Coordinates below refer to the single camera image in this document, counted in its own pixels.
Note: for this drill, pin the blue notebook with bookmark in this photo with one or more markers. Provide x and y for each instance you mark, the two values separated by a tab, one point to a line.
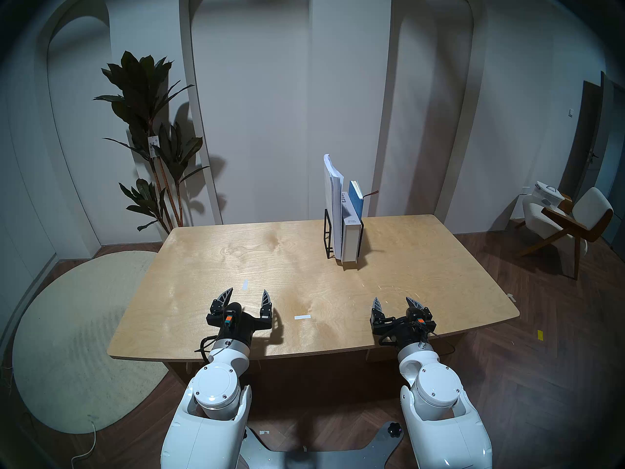
357	194

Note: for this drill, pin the dark grey door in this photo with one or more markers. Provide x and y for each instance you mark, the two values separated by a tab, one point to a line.
598	145

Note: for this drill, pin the white wooden armchair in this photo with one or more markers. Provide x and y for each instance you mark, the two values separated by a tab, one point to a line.
588	214

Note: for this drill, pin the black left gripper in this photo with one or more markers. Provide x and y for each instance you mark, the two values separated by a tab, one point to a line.
239	332

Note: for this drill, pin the black star knob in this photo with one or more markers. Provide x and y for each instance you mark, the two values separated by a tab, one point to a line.
395	429

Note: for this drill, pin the white plastic box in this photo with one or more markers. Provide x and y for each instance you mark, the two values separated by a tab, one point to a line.
547	195

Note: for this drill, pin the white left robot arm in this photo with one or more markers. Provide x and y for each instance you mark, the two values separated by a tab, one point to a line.
215	390

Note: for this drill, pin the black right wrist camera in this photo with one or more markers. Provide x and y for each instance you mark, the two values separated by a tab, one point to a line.
419	322

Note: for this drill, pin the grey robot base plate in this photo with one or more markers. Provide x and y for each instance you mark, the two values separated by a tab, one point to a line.
302	458

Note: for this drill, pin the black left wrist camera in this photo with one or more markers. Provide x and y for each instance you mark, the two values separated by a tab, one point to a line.
234	310

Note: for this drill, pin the round beige rug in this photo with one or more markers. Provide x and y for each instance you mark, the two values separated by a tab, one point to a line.
73	336

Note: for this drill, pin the large thin white book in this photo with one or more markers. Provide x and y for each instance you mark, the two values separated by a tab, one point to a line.
334	204

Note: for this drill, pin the thick white printed book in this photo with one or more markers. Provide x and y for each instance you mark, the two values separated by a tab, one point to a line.
350	238

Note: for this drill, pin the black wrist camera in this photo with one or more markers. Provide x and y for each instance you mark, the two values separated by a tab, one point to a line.
419	322
234	310

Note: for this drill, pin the tall dark green plant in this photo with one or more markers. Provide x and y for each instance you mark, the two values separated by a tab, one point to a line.
146	96

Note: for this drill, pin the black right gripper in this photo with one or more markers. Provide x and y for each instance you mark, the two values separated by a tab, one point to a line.
398	332

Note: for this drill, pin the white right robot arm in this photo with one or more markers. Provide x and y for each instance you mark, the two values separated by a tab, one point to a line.
439	394

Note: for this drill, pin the white plant tag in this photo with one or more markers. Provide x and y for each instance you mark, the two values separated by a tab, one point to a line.
154	146

